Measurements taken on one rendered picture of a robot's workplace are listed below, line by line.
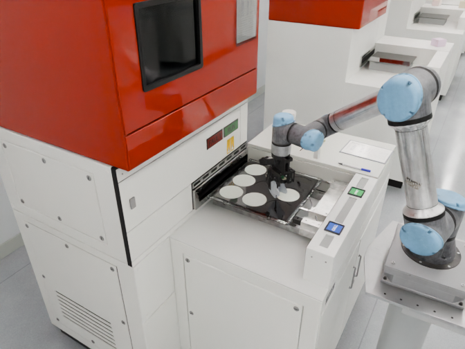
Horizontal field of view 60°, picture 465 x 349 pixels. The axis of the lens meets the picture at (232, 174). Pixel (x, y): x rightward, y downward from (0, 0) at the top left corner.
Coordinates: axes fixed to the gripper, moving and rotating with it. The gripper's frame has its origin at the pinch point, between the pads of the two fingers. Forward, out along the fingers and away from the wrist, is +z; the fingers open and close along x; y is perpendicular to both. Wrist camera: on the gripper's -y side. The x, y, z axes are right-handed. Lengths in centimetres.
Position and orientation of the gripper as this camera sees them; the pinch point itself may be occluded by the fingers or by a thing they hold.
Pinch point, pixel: (275, 194)
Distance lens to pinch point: 166.2
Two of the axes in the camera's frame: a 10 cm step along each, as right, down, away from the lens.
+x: 8.6, -2.6, 4.3
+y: 5.1, 4.4, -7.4
